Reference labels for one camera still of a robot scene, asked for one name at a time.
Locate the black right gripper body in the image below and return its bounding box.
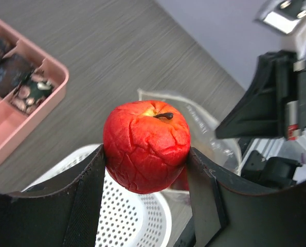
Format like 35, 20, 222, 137
276, 50, 306, 140

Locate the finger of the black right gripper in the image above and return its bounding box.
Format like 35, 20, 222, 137
215, 52, 286, 139

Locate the white perforated plastic basket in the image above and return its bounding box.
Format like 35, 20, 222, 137
21, 144, 173, 247

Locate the bright red apple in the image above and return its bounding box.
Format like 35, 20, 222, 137
103, 100, 191, 194

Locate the black patterned rolled sock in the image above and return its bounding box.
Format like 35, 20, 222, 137
0, 53, 34, 98

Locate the black white speckled sock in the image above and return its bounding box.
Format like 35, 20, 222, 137
10, 68, 54, 115

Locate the clear polka dot zip bag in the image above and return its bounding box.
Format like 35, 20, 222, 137
137, 88, 243, 199

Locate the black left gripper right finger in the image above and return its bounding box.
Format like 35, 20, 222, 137
187, 148, 306, 246

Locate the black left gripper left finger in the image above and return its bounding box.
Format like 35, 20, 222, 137
0, 146, 105, 246

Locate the pink divided organizer tray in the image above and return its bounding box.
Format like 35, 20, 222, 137
0, 19, 69, 164

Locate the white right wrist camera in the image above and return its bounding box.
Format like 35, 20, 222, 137
255, 0, 306, 60

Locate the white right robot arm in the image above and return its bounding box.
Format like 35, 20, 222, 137
176, 50, 306, 246

